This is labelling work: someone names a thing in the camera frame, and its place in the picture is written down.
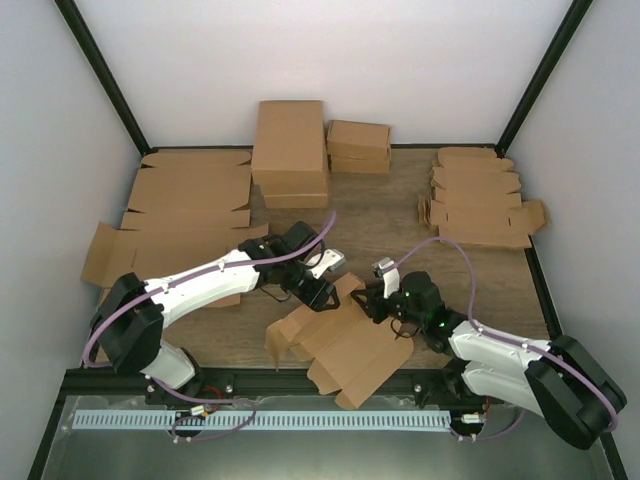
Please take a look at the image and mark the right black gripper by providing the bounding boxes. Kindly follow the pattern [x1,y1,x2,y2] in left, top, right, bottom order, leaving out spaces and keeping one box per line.
[351,282,425,328]

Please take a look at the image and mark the small cardboard box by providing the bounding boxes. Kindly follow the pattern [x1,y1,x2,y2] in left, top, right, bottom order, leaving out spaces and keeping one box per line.
[326,120,391,160]
[329,150,391,174]
[265,273,414,410]

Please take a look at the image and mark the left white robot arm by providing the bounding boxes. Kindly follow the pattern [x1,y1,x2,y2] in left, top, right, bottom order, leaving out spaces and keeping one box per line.
[91,221,345,404]

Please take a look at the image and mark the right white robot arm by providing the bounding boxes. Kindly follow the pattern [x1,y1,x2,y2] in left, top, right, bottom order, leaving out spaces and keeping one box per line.
[351,271,627,450]

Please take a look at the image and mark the large folded cardboard box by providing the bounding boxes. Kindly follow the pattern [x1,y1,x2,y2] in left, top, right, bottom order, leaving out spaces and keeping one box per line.
[251,100,329,195]

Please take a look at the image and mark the small folded cardboard box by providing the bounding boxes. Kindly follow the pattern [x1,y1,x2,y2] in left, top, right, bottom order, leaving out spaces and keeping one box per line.
[326,120,391,160]

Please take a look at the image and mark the stack of flat cardboard blanks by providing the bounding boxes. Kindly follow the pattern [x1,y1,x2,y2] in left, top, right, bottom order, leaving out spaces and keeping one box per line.
[418,147,550,249]

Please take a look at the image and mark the large flat cardboard sheet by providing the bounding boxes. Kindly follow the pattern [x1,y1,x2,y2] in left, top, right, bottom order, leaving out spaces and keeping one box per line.
[81,149,268,289]

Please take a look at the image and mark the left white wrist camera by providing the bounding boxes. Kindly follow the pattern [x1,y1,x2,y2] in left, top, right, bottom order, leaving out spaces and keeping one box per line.
[305,249,346,279]

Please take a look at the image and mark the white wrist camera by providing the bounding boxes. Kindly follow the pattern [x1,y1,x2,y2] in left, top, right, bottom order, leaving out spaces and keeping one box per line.
[305,249,346,279]
[373,257,400,299]

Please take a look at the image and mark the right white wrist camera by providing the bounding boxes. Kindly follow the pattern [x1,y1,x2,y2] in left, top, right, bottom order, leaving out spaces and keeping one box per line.
[373,257,400,299]

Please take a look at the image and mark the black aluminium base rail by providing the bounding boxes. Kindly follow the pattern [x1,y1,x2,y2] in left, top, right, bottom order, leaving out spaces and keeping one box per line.
[61,367,487,410]

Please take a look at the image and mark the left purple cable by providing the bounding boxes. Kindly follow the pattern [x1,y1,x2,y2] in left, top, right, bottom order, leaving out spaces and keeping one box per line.
[82,210,337,445]

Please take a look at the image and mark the purple cable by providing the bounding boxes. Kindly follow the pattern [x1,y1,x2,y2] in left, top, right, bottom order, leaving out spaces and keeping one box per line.
[82,210,337,445]
[384,237,619,445]

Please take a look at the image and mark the light blue cable duct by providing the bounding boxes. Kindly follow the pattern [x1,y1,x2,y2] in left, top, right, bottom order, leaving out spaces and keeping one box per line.
[71,410,451,432]

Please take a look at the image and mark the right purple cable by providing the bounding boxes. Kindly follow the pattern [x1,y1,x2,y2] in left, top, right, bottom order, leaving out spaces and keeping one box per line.
[384,237,619,445]

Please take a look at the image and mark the right black frame post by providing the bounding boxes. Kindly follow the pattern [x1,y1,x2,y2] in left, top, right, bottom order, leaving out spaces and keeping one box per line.
[495,0,593,157]

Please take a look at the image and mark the black frame post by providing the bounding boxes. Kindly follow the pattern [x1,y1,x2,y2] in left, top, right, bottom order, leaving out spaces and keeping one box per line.
[495,0,593,157]
[54,0,152,157]

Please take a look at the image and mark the left black frame post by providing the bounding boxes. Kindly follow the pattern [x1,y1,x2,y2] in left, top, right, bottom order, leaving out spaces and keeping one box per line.
[54,0,152,157]

